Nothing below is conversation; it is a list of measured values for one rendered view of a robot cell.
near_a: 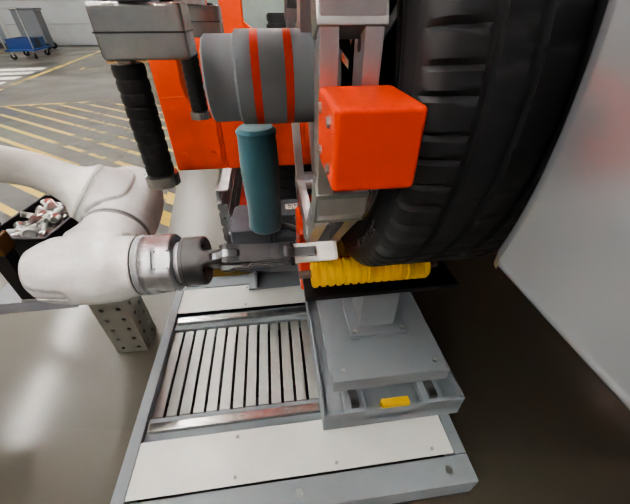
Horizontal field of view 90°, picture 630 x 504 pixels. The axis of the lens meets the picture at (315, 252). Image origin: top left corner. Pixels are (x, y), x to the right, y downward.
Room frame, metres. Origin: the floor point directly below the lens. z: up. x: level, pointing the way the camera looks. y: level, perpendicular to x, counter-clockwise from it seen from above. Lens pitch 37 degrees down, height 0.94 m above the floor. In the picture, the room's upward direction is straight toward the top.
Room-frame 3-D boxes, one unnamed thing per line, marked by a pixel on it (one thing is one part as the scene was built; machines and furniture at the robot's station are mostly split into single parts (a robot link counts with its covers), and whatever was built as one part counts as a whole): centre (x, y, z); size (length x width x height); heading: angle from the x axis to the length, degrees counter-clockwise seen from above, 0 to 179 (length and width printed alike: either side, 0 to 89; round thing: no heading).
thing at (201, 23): (0.76, 0.23, 0.93); 0.09 x 0.05 x 0.05; 97
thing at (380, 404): (0.64, -0.17, 0.13); 0.50 x 0.36 x 0.10; 7
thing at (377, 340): (0.63, -0.17, 0.32); 0.40 x 0.30 x 0.28; 7
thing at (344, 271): (0.51, -0.11, 0.51); 0.29 x 0.06 x 0.06; 97
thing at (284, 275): (0.92, 0.08, 0.26); 0.42 x 0.18 x 0.35; 97
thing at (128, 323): (0.71, 0.64, 0.21); 0.10 x 0.10 x 0.42; 7
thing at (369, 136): (0.30, -0.04, 0.85); 0.09 x 0.08 x 0.07; 7
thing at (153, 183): (0.41, 0.21, 0.83); 0.04 x 0.04 x 0.16
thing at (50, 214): (0.64, 0.63, 0.51); 0.20 x 0.14 x 0.13; 179
